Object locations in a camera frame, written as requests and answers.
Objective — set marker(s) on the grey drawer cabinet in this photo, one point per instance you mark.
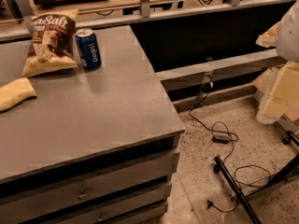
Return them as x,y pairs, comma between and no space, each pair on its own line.
94,146

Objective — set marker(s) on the brown sea salt chip bag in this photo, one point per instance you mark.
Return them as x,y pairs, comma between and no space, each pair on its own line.
51,44

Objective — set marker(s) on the grey metal rail frame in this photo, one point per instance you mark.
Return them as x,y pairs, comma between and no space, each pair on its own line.
176,49

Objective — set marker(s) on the blue pepsi can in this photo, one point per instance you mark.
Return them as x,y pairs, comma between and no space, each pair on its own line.
88,48

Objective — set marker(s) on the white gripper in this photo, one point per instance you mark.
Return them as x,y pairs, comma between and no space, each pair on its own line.
289,36

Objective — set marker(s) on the cardboard box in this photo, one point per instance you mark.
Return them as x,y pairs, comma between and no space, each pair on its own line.
261,81

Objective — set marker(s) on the yellow sponge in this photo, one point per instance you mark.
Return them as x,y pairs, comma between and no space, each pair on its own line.
15,92

